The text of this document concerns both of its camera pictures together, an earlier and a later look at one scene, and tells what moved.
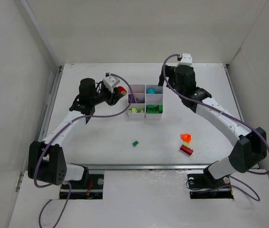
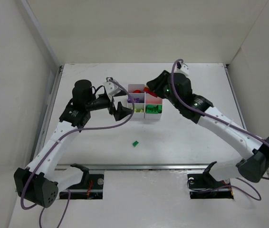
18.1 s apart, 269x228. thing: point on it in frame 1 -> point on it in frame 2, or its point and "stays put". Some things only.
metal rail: [50, 111] stays put
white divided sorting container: [147, 102] stays put
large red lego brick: [187, 150] -> [146, 89]
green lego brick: [154, 109] stays put
